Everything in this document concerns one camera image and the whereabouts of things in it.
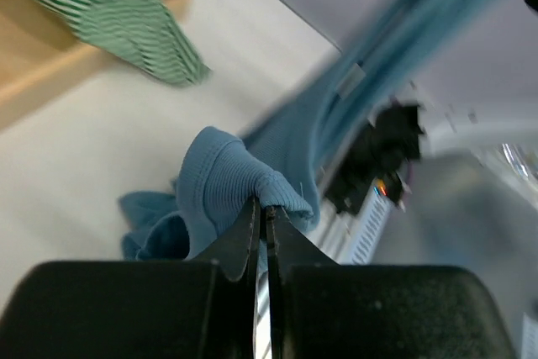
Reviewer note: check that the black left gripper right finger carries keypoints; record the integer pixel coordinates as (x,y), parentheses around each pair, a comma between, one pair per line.
(320,309)

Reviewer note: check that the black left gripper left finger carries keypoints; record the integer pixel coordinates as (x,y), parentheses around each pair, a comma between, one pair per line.
(201,308)

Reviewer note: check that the blue tank top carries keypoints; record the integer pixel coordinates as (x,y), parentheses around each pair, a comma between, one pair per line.
(277,161)

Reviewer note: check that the green white striped tank top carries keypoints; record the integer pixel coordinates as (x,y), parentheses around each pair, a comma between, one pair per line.
(142,32)

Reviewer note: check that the wooden clothes rack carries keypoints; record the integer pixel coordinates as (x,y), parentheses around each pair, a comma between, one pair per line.
(40,59)

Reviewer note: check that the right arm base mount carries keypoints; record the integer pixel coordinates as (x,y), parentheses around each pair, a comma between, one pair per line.
(374,158)

